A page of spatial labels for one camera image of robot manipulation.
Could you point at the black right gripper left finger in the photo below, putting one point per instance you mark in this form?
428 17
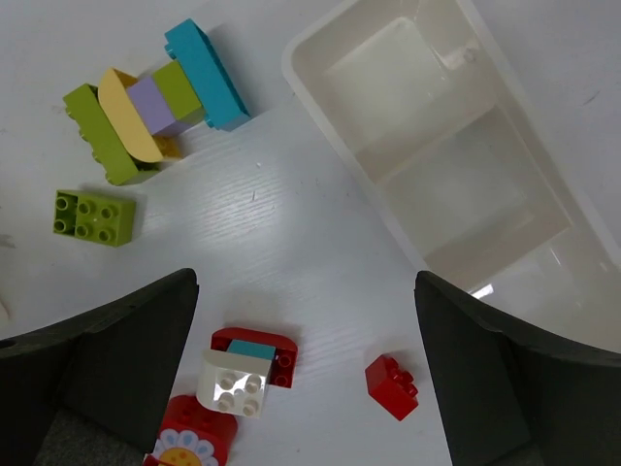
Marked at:
93 389

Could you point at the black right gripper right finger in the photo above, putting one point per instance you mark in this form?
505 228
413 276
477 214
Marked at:
511 393

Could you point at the flower printed lego brick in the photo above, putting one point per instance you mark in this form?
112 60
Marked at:
190 435

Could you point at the small red lego brick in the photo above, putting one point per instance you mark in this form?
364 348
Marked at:
392 386

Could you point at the white curved lego brick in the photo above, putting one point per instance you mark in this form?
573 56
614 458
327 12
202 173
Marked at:
232 383

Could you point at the green square lego brick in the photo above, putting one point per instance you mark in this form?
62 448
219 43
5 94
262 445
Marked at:
97 218

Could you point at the red curved lego brick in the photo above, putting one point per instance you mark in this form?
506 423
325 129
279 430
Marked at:
284 363

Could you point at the small teal lego brick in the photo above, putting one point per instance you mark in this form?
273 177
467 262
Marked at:
252 349

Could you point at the yellow stacked lego brick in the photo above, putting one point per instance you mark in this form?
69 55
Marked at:
168 147

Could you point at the cream curved lego brick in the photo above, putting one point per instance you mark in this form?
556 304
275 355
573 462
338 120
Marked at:
124 117

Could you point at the long green lego brick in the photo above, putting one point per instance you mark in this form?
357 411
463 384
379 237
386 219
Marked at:
120 168

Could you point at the lavender stacked lego brick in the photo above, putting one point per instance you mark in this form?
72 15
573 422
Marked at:
154 110

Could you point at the teal long lego brick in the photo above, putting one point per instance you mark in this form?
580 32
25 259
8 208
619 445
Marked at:
191 47

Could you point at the white right sorting tray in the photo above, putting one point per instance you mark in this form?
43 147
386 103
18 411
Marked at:
420 104

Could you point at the green small stacked lego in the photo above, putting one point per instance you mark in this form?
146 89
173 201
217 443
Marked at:
179 94

